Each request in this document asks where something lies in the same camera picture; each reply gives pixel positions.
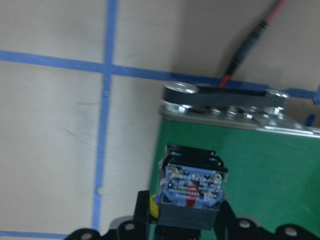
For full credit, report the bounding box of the green conveyor belt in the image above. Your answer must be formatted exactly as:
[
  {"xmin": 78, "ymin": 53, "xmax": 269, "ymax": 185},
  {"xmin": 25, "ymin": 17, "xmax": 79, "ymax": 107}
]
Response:
[{"xmin": 149, "ymin": 82, "xmax": 320, "ymax": 240}]

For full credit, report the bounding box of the green push button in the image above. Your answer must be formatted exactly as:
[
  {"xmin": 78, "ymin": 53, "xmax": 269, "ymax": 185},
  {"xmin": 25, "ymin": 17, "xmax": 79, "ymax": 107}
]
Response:
[{"xmin": 154, "ymin": 144, "xmax": 229, "ymax": 231}]

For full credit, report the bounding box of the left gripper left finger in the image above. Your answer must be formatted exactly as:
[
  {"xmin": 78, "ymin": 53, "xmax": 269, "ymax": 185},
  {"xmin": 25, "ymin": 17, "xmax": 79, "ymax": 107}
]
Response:
[{"xmin": 65, "ymin": 190, "xmax": 150, "ymax": 240}]

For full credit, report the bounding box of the red black power cable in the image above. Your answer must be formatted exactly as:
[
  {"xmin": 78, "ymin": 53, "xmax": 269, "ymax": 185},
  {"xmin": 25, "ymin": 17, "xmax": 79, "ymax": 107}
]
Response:
[{"xmin": 217, "ymin": 0, "xmax": 288, "ymax": 90}]

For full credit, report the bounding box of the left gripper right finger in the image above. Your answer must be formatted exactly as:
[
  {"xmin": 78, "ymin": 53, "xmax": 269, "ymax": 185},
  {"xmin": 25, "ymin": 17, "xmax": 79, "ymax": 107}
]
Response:
[{"xmin": 213, "ymin": 201, "xmax": 320, "ymax": 240}]

